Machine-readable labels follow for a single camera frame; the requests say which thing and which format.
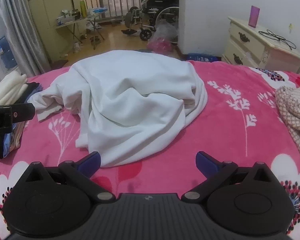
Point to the checkered knit cloth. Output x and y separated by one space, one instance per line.
295 110

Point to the blue basket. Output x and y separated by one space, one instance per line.
202 57

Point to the metal balcony railing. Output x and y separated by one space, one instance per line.
115 0

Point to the purple card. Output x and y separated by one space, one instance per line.
254 16

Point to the pink floral blanket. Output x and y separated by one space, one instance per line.
240 142

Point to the cream nightstand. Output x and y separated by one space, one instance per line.
242 47

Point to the blue water jug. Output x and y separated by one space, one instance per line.
5 52

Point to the pink plastic bag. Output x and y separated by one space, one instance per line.
161 45

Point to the black wheelchair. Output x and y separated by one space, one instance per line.
155 5

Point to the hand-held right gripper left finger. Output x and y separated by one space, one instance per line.
91 163

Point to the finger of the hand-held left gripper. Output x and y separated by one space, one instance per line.
23 112

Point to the brown floor mat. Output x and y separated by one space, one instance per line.
60 63

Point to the blue pack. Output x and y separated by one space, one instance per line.
98 10

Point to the grey curtain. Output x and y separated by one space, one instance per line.
17 30

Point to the folding table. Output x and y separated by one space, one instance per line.
72 23

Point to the green bottle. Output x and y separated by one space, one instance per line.
83 8

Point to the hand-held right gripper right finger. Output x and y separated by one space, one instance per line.
206 163

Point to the white sweatshirt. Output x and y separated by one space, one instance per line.
130 92

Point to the stack of folded clothes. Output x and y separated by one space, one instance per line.
10 87

